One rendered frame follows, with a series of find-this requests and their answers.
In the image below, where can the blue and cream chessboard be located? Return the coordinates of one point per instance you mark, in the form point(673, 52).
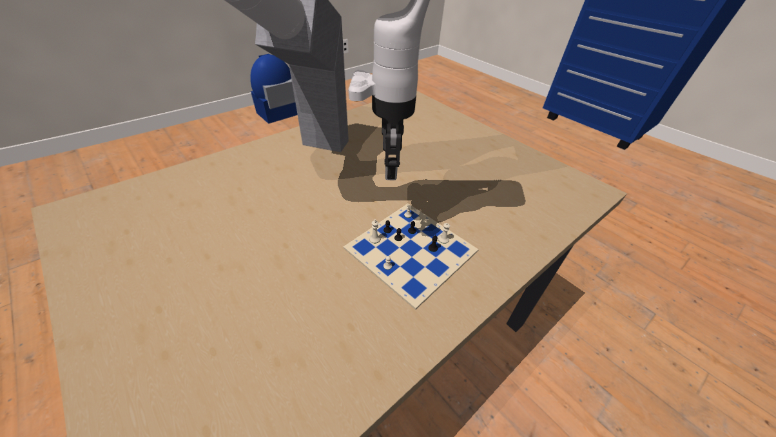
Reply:
point(416, 271)

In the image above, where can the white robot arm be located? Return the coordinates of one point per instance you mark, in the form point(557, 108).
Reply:
point(396, 45)

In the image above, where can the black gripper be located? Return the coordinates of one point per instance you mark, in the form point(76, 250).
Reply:
point(392, 114)

